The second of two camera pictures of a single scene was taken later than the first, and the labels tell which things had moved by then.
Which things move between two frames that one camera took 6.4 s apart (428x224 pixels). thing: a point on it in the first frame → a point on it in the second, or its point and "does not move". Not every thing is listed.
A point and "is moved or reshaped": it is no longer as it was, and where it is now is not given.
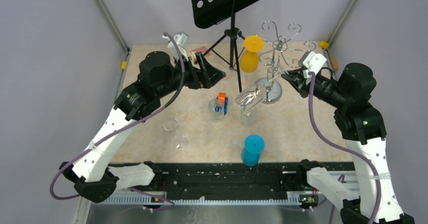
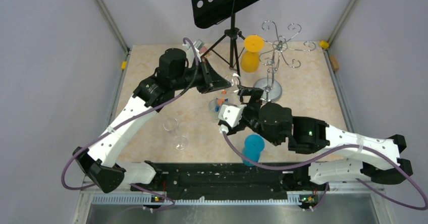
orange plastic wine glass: (249, 60) does not move
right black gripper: (297, 78) → (255, 101)
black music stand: (212, 2) does not move
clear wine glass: (250, 97) is moved or reshaped
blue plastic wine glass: (254, 145) does not move
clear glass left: (170, 124) does not move
